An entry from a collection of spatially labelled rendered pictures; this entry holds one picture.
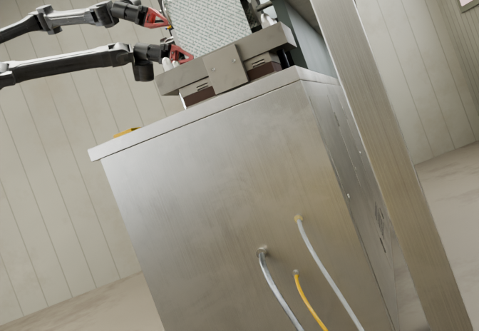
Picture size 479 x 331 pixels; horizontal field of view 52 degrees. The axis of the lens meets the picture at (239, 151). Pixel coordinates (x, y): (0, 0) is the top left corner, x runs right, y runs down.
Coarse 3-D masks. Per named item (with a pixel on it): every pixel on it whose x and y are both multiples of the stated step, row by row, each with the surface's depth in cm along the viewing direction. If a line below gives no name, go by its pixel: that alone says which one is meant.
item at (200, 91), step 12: (252, 60) 137; (264, 60) 136; (276, 60) 143; (252, 72) 138; (264, 72) 137; (276, 72) 136; (192, 84) 143; (204, 84) 143; (192, 96) 143; (204, 96) 142; (216, 96) 141
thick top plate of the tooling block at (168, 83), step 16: (256, 32) 135; (272, 32) 134; (288, 32) 141; (224, 48) 138; (240, 48) 137; (256, 48) 136; (272, 48) 134; (288, 48) 144; (192, 64) 141; (160, 80) 144; (176, 80) 143; (192, 80) 141
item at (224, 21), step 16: (224, 0) 156; (192, 16) 159; (208, 16) 158; (224, 16) 157; (240, 16) 155; (176, 32) 162; (192, 32) 160; (208, 32) 159; (224, 32) 157; (240, 32) 156; (192, 48) 161; (208, 48) 159
